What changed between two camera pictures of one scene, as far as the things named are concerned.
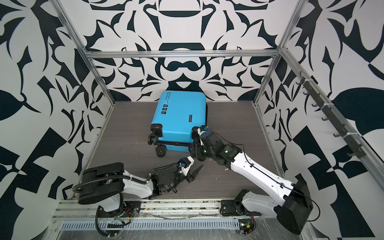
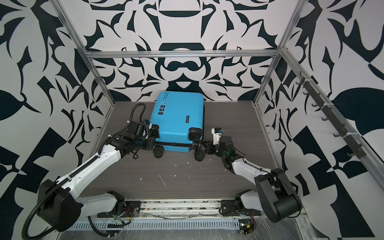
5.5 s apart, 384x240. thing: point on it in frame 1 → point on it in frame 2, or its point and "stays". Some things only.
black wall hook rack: (348, 137) stays
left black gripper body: (176, 179) → (143, 142)
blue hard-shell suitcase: (174, 114) stays
